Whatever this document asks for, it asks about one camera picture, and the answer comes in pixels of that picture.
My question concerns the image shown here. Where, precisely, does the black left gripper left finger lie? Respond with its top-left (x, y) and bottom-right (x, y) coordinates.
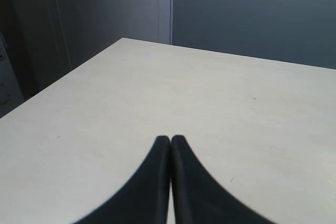
top-left (77, 135), bottom-right (170, 223)

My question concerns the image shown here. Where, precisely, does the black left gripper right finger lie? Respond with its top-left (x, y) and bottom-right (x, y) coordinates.
top-left (171, 135), bottom-right (272, 223)

